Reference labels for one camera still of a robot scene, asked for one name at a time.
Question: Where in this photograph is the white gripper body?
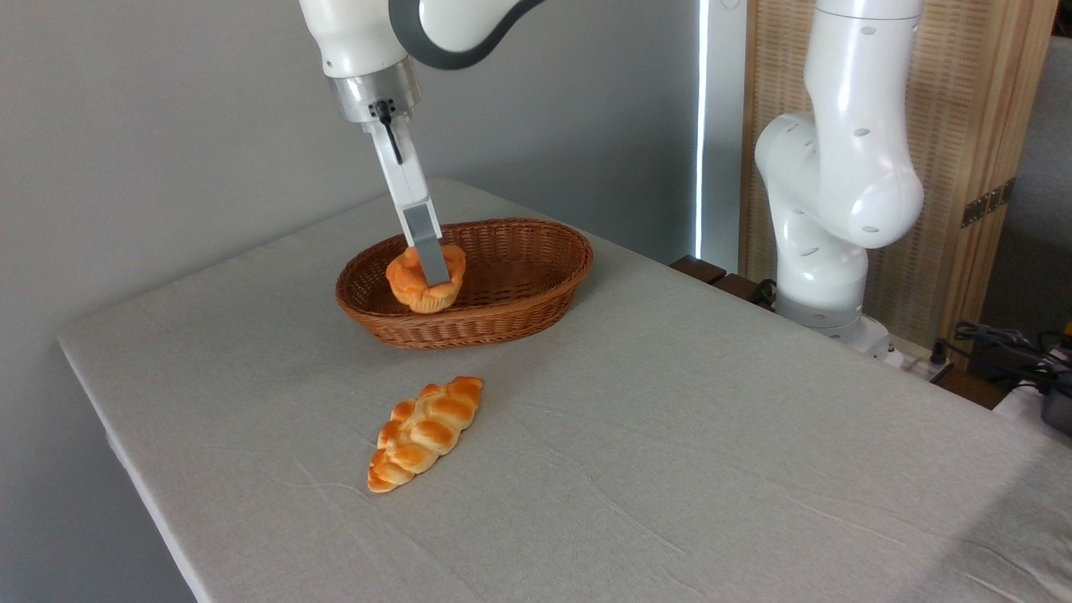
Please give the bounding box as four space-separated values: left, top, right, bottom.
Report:
365 112 425 204

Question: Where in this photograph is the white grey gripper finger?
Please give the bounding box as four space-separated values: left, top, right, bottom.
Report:
399 193 454 286

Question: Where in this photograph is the orange muffin bread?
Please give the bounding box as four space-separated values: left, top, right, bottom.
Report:
385 243 467 315

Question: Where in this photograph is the braided golden bread loaf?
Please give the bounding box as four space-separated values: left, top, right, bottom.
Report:
367 376 485 494

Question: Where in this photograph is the brown wicker oval basket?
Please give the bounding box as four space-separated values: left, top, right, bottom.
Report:
335 218 595 350

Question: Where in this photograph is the dark brown wooden block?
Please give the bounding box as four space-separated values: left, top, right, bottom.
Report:
712 272 767 307
670 255 728 286

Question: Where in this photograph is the light grey tablecloth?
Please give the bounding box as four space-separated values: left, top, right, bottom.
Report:
57 178 1072 603

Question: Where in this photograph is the white power strip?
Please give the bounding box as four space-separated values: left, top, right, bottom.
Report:
871 333 956 383

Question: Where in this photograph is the brass screen hinge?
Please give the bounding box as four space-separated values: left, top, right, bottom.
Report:
961 178 1017 229

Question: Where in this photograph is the wooden woven folding screen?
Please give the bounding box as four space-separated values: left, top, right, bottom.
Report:
740 0 1060 369

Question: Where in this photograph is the dark grey box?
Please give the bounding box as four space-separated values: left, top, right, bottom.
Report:
1038 384 1072 436

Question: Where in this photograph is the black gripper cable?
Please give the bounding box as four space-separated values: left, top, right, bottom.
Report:
372 100 405 166

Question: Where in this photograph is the black cable bundle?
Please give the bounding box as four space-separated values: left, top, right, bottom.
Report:
928 321 1072 396

